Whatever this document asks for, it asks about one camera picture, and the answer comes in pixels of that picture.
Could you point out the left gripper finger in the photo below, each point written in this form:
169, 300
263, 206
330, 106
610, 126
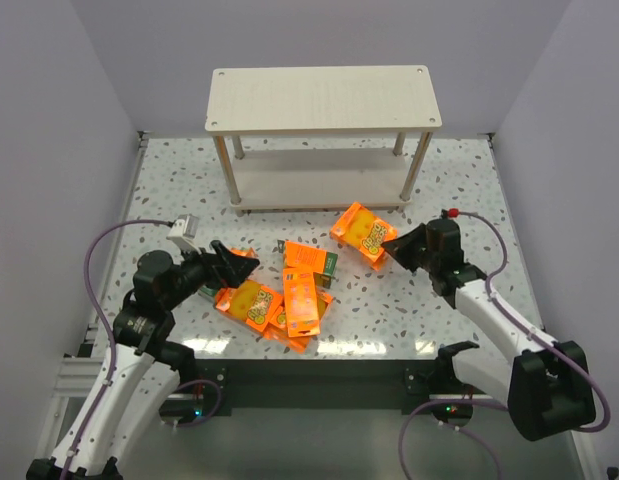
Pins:
236, 270
221, 255

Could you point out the orange box green end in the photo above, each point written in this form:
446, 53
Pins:
321, 262

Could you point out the orange Scrub Daddy box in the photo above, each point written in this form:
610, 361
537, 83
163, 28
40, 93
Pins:
251, 305
365, 232

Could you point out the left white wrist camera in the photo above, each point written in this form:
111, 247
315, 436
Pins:
183, 232

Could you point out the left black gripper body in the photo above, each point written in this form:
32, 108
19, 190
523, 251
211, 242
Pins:
215, 265

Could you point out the green orange sponge box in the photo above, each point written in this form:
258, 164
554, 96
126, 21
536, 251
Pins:
212, 295

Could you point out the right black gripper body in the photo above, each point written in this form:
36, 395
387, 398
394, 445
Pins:
419, 249

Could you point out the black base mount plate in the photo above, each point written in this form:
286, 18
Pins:
326, 384

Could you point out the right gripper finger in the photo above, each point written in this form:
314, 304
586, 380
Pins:
411, 243
411, 258

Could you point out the white two-tier shelf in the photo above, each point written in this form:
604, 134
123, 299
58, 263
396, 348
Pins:
327, 102

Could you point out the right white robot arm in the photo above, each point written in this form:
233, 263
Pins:
541, 382

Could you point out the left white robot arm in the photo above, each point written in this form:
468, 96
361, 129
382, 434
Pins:
142, 367

